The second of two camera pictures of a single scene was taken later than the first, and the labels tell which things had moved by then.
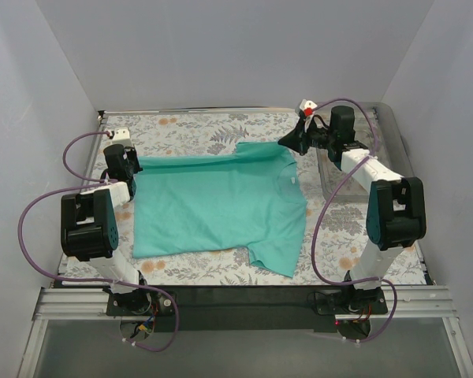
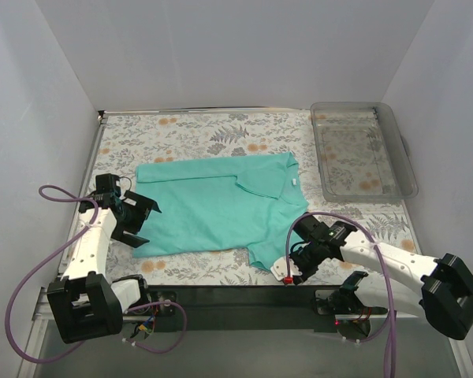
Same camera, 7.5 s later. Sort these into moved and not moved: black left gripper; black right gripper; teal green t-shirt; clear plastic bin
Moved: black left gripper; black right gripper
Not moved: teal green t-shirt; clear plastic bin
